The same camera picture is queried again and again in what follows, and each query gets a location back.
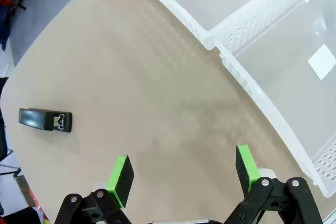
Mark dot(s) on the white paper label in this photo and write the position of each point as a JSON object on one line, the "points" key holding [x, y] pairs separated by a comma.
{"points": [[322, 61]]}

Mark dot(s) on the navy blue cloth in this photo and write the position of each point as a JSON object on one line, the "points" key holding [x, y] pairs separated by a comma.
{"points": [[4, 24]]}

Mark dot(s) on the black and red cloth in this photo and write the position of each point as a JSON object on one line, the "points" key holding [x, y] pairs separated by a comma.
{"points": [[21, 216]]}

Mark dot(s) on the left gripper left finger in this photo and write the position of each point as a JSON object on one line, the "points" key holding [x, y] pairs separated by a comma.
{"points": [[123, 179]]}

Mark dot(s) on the black metal clothing rack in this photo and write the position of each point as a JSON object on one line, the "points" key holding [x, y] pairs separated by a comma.
{"points": [[18, 5]]}

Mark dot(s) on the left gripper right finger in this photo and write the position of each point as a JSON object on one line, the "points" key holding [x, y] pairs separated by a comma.
{"points": [[246, 171]]}

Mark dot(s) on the black stapler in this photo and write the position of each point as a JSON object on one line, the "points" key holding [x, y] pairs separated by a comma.
{"points": [[44, 120]]}

